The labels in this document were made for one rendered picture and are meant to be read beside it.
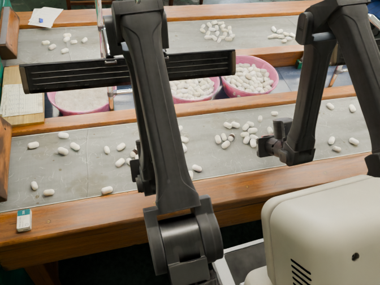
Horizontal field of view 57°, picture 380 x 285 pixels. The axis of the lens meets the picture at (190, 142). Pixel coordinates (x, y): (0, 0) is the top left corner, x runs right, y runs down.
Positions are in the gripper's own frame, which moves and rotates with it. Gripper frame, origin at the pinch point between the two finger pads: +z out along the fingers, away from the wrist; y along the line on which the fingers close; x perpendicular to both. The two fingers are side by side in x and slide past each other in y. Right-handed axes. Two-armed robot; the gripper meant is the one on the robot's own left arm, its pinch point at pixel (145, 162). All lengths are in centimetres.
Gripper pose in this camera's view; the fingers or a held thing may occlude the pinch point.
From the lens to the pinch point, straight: 110.0
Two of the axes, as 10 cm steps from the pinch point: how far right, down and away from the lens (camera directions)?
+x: 1.1, 9.8, 1.7
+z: -2.4, -1.4, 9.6
